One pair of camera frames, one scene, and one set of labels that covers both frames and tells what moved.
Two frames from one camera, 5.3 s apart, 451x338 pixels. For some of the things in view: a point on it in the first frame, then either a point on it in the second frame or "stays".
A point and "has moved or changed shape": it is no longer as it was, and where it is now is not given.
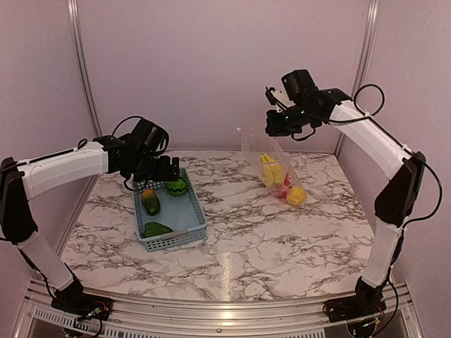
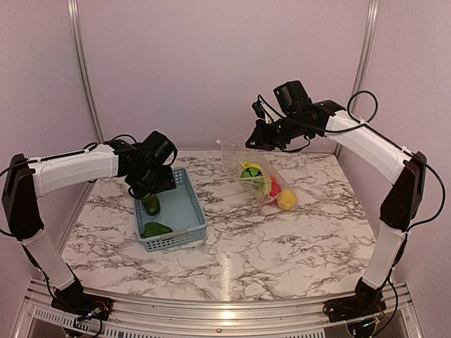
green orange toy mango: x=151 y=202 stays
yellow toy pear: x=297 y=196 → x=287 y=199
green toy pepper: x=152 y=229 stays
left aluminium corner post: x=81 y=45 stays
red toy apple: x=282 y=193 → x=275 y=188
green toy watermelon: x=177 y=188 → x=251 y=172
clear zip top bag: x=268 y=160 has moved or changed shape
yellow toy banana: x=273 y=171 → x=246 y=165
